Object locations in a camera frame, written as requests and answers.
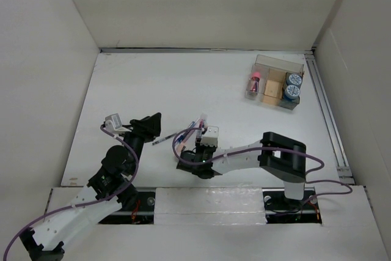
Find pink capped glue bottle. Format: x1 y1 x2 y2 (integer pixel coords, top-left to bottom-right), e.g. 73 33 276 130
248 72 261 94

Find red blue pen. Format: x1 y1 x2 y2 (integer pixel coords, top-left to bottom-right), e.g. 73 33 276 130
196 114 208 139

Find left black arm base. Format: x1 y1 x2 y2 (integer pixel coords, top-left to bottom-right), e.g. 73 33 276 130
99 188 156 225

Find clear compartment organizer box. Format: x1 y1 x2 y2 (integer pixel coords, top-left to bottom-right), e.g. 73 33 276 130
244 54 304 111

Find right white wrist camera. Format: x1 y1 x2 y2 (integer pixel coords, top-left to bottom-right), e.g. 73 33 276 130
200 126 219 148

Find black pen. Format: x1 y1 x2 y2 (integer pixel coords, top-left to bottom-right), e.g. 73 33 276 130
152 133 177 145

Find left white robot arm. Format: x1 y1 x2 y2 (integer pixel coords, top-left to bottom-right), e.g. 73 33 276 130
18 112 161 260

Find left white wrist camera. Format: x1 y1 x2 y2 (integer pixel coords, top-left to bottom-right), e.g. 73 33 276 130
104 113 123 134

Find blue patterned tape roll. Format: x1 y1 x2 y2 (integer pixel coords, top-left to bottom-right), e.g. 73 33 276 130
283 85 301 101

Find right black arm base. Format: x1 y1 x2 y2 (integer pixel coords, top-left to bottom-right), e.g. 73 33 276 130
262 189 322 224

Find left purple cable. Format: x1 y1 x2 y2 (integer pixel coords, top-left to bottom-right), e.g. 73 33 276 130
0 125 139 255

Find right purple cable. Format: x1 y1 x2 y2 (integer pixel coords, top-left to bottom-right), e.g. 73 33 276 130
172 128 354 216

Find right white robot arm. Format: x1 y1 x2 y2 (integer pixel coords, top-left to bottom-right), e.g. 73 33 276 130
173 127 307 208

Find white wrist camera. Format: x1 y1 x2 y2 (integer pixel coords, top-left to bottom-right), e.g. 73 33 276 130
104 113 123 134
200 126 219 148

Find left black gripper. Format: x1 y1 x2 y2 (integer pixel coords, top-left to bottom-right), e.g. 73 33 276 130
117 112 160 174

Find purple cable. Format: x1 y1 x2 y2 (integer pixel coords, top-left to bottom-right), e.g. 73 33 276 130
172 128 354 216
0 125 139 255

